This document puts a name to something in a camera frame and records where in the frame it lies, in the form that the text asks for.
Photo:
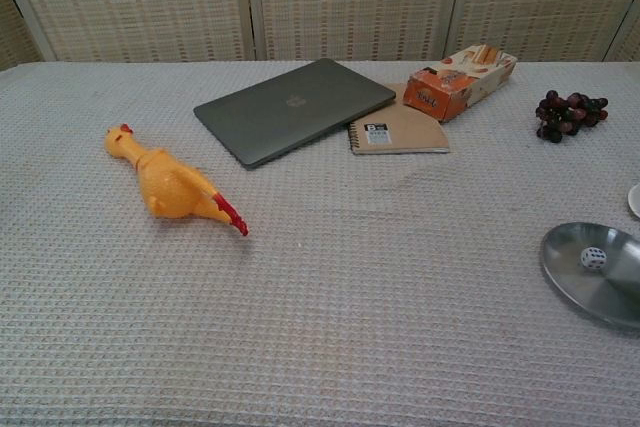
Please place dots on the white die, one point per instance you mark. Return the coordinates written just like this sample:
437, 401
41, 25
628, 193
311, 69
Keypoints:
593, 259

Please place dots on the round metal dish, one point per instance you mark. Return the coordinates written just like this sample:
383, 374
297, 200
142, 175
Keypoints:
600, 297

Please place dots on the grey closed laptop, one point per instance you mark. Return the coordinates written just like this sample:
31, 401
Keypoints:
290, 112

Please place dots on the brown spiral notebook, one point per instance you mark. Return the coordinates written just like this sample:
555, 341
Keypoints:
405, 134

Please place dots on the beige waffle weave tablecloth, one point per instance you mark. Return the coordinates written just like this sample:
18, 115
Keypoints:
320, 307

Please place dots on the yellow rubber chicken toy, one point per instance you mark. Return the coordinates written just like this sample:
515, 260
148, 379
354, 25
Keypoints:
165, 184

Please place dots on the orange biscuit roll box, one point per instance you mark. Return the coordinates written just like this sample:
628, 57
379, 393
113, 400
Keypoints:
450, 92

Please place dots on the woven bamboo screen panel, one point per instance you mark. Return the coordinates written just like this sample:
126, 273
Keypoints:
545, 2
145, 2
627, 44
355, 2
15, 32

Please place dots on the dark red grape bunch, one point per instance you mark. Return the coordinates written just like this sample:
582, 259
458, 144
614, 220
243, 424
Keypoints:
570, 112

